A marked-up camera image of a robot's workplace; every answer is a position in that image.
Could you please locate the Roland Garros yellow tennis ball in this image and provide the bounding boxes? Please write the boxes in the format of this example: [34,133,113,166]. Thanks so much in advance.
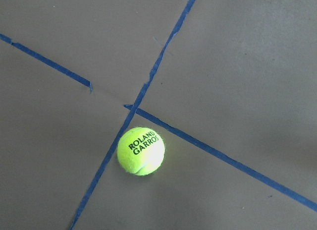
[117,127,165,176]

